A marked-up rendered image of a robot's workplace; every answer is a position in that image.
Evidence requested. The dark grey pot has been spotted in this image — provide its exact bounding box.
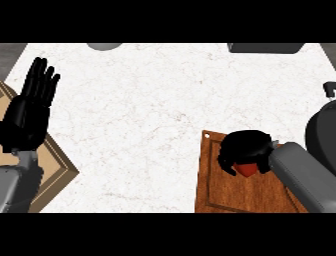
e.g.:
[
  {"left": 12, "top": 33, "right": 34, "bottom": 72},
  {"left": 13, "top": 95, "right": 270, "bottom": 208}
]
[{"left": 304, "top": 80, "right": 336, "bottom": 196}]

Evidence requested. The red bell pepper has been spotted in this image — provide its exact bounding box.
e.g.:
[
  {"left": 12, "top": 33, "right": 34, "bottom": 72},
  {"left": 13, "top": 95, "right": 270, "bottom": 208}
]
[{"left": 233, "top": 162, "right": 260, "bottom": 179}]

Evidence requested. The brown wooden cutting board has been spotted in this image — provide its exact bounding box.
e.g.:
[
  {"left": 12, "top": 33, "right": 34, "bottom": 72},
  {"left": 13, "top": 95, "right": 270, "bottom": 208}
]
[{"left": 193, "top": 129, "right": 310, "bottom": 214}]

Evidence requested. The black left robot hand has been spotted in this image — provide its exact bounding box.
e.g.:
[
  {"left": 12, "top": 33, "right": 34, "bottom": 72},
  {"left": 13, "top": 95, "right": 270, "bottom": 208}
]
[{"left": 0, "top": 56, "right": 62, "bottom": 154}]

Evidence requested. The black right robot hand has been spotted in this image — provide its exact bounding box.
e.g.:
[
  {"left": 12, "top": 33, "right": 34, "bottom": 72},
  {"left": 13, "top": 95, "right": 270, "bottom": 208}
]
[{"left": 217, "top": 129, "right": 278, "bottom": 177}]

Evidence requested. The dark grey box appliance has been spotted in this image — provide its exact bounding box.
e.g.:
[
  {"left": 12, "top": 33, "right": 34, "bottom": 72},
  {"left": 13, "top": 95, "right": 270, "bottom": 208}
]
[{"left": 226, "top": 42, "right": 307, "bottom": 55}]

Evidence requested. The pale grey round object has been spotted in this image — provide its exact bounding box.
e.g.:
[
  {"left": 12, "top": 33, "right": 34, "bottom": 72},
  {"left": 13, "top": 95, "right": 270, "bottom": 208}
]
[{"left": 86, "top": 42, "right": 124, "bottom": 52}]

